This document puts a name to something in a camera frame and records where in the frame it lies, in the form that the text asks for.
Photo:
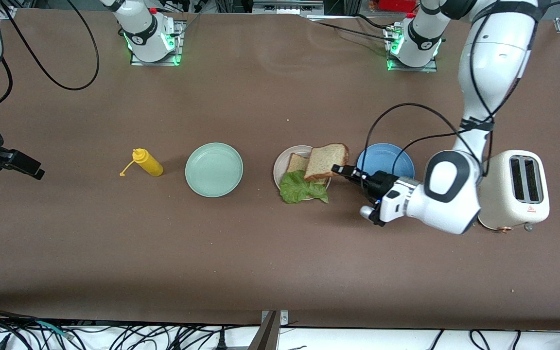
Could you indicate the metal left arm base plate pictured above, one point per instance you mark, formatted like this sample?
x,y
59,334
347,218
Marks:
x,y
411,69

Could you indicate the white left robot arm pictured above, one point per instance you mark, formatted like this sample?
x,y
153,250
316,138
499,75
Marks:
x,y
484,73

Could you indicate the blue round plate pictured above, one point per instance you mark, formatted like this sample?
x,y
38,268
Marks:
x,y
387,158

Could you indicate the mint green round plate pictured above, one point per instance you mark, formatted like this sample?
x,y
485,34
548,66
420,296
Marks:
x,y
214,170

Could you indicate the black power plug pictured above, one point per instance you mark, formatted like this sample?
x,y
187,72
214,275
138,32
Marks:
x,y
221,340

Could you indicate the aluminium profile bracket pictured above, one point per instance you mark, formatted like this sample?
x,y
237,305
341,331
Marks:
x,y
268,333

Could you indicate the red box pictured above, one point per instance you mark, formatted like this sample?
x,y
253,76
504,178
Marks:
x,y
396,5

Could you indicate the white two-slot toaster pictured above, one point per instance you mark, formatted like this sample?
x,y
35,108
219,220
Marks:
x,y
518,194

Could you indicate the brown table cover mat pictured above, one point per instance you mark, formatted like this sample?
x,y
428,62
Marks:
x,y
280,253

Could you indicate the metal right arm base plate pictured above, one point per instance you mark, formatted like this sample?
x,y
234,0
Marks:
x,y
156,63

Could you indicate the beige round plate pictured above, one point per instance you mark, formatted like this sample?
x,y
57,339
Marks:
x,y
280,167

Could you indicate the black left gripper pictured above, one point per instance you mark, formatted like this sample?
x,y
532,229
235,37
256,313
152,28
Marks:
x,y
376,183

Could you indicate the green lettuce leaf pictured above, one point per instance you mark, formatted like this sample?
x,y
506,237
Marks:
x,y
302,189

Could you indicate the brown-crust bread slice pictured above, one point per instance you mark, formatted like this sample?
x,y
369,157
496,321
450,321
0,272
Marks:
x,y
297,163
326,160

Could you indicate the yellow mustard squeeze bottle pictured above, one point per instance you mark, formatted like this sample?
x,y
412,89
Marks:
x,y
148,163

